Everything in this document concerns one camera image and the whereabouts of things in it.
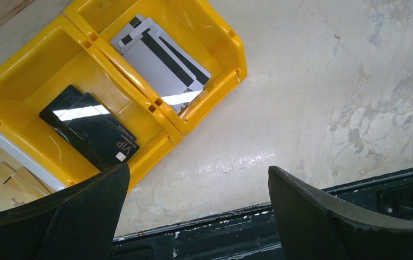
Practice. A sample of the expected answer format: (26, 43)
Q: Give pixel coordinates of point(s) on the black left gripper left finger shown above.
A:
(78, 222)

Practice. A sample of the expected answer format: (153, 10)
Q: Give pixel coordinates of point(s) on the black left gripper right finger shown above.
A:
(314, 224)

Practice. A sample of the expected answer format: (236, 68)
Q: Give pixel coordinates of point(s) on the top black VIP card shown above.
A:
(105, 141)

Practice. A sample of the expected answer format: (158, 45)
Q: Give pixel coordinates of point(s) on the yellow bin with black cards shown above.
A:
(61, 55)

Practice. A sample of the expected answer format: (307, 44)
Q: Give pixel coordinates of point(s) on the top silver magnetic stripe card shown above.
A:
(162, 70)

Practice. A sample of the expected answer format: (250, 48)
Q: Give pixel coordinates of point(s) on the yellow bin with silver cards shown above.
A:
(194, 25)

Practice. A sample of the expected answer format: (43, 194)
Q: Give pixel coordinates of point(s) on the black metal base rail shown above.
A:
(247, 233)

